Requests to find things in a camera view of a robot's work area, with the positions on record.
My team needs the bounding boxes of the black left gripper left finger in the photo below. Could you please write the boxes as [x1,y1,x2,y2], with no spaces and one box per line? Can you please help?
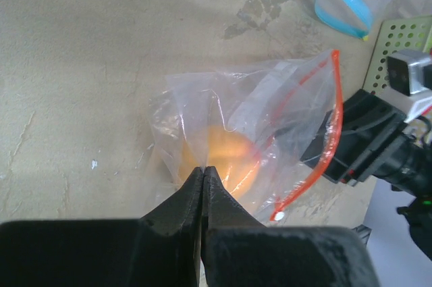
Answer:
[1,168,204,286]

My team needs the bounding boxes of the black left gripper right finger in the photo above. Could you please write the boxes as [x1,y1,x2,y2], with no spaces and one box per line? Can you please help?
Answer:
[201,167,378,286]

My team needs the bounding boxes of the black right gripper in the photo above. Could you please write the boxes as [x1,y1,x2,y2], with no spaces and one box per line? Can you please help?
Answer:
[300,89,408,186]

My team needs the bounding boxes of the fake yellow orange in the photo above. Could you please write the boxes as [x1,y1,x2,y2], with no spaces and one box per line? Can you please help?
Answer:
[178,126,261,199]

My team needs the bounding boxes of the clear bag red zipper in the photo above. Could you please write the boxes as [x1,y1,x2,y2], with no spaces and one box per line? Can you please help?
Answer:
[148,50,344,221]

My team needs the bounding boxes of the white zipper slider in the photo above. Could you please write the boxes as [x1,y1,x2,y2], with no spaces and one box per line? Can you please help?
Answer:
[274,211,285,221]

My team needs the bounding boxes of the green perforated basket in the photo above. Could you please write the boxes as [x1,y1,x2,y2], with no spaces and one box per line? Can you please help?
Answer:
[362,15,431,94]

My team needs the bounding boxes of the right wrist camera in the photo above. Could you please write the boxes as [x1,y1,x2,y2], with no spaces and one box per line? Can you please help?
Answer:
[385,48,432,124]

